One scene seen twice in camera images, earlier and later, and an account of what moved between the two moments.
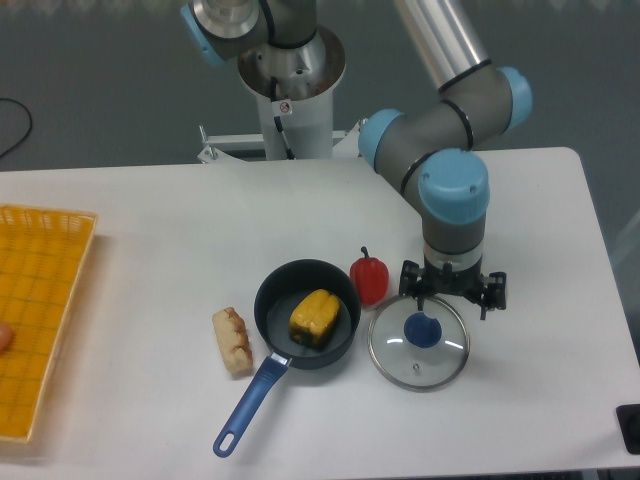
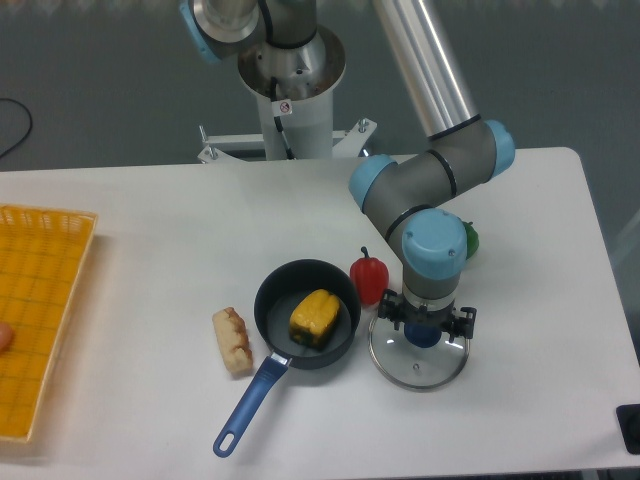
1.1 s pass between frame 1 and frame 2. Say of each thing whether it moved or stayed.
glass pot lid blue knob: stayed
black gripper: moved
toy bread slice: stayed
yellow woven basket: stayed
